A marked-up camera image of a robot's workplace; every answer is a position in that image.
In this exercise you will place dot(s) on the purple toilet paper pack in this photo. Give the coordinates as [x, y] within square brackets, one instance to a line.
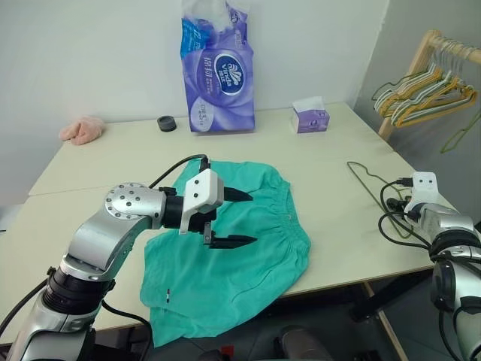
[218, 94]

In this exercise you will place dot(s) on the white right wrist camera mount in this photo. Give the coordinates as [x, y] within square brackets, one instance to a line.
[424, 186]

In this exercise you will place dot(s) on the small purple tissue pack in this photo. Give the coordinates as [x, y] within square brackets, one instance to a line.
[312, 120]

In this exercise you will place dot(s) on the black round cap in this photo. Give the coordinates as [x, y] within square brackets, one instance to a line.
[167, 124]

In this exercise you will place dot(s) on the light wooden clothes rack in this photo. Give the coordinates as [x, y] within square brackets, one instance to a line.
[417, 67]

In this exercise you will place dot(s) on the pink fluffy cloth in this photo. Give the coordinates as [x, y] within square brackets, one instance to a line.
[84, 129]

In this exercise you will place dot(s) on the green shorts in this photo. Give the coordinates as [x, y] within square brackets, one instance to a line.
[244, 270]

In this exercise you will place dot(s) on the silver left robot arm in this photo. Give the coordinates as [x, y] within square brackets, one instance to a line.
[120, 225]

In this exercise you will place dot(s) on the grey rounded shape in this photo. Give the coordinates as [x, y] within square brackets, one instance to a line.
[300, 344]

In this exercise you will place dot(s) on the light wooden strut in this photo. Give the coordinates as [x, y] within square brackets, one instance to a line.
[387, 323]

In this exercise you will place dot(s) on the clothes hangers on rack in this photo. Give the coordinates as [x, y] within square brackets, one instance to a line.
[466, 98]

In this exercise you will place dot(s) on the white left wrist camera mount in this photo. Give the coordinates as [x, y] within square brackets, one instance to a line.
[203, 192]

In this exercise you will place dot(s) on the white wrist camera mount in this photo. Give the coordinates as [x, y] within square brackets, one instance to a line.
[203, 192]
[424, 186]

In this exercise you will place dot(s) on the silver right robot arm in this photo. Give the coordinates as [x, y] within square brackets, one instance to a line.
[451, 225]

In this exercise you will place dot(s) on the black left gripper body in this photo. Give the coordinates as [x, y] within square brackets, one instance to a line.
[199, 223]

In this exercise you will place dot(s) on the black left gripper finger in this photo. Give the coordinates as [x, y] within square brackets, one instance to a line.
[235, 194]
[229, 242]

